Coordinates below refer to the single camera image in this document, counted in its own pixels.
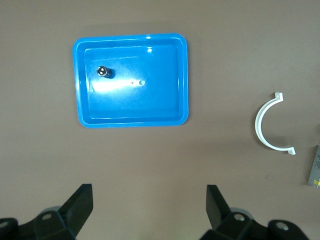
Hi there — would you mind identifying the brown table mat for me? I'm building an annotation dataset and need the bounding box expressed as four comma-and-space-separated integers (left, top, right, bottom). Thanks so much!
0, 0, 320, 240

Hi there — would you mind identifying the silver cylindrical capacitor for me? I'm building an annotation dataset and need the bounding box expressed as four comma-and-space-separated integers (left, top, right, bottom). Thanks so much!
95, 65, 114, 79

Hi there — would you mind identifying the blue plastic tray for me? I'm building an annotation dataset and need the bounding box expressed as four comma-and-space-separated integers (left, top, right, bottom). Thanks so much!
72, 32, 191, 129

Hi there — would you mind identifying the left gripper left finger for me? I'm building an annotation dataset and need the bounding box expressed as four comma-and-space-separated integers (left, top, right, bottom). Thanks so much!
0, 183, 94, 240

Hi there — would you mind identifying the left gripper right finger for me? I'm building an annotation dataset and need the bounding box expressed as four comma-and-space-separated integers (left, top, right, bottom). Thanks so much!
200, 184, 309, 240

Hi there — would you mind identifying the large white pipe clamp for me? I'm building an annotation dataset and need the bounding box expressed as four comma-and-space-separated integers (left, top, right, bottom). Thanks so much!
254, 92, 297, 156

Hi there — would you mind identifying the metal mesh power supply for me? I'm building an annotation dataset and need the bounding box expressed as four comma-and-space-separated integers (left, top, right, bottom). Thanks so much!
307, 144, 320, 187

